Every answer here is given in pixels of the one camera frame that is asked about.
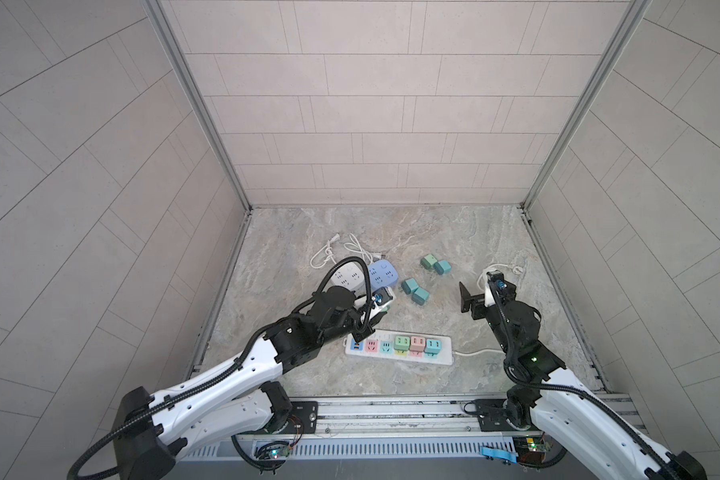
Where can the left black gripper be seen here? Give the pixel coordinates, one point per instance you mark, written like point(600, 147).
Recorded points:
point(362, 332)

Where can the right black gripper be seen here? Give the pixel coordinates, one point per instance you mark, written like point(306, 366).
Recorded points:
point(465, 302)

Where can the teal plug adapter small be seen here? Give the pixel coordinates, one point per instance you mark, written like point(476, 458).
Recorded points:
point(433, 347)

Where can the pink plug adapter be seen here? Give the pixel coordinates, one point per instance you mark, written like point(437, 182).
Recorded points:
point(417, 345)

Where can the green plug adapter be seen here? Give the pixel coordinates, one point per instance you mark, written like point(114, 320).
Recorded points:
point(428, 261)
point(401, 344)

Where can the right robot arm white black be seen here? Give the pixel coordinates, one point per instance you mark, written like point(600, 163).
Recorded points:
point(549, 396)

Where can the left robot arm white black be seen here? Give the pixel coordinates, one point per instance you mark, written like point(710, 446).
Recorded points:
point(153, 431)

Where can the white square power socket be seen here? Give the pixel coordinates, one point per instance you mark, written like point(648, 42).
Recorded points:
point(350, 276)

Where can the white long power strip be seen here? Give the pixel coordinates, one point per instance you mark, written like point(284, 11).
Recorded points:
point(380, 346)

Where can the blue square power socket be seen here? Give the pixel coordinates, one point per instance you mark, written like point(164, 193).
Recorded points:
point(382, 274)

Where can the left circuit board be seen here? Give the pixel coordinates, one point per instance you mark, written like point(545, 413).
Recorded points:
point(272, 455)

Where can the circuit board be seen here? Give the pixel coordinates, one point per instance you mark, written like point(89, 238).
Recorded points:
point(534, 450)
point(272, 455)

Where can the blue tape piece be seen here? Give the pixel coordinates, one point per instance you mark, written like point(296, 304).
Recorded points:
point(499, 454)

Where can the right circuit board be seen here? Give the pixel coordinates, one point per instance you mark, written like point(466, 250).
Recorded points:
point(534, 450)

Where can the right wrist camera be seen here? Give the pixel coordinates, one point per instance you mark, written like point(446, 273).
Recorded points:
point(494, 288)

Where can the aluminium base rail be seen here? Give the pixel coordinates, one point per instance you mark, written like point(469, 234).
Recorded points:
point(358, 428)

